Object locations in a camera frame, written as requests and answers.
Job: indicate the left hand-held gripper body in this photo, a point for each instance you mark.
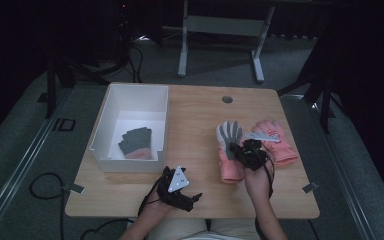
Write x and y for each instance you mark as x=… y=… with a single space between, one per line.
x=176 y=186

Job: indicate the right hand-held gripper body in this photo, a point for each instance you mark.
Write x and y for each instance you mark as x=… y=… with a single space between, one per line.
x=255 y=151

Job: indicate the pink ski glove gray palm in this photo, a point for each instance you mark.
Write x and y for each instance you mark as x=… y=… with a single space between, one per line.
x=228 y=166

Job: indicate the pink ski glove printed badge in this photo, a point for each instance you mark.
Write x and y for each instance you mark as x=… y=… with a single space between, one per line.
x=281 y=150

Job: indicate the gray knit glove pink cuff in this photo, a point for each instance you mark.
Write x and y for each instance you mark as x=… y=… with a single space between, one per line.
x=138 y=141
x=122 y=146

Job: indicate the white rectangular box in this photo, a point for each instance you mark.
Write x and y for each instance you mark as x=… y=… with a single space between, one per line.
x=113 y=133

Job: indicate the person's left hand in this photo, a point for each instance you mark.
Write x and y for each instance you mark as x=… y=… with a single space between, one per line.
x=156 y=206

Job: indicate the person's right hand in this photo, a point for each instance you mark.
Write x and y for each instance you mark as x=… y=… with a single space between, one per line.
x=258 y=183

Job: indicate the person's beige trouser legs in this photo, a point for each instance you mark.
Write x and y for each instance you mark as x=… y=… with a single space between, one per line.
x=206 y=230

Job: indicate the round gray table grommet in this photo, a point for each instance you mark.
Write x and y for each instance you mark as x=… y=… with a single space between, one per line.
x=227 y=99

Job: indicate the gray tape piece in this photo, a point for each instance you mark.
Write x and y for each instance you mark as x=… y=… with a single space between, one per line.
x=76 y=188
x=310 y=187

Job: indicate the black metal stand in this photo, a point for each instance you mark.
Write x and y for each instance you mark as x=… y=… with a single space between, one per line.
x=60 y=73
x=323 y=83

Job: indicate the metal floor rail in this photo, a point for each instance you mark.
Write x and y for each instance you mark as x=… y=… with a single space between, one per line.
x=20 y=166
x=340 y=173

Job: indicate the white metal desk frame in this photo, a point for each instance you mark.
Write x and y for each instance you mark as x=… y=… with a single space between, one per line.
x=225 y=26

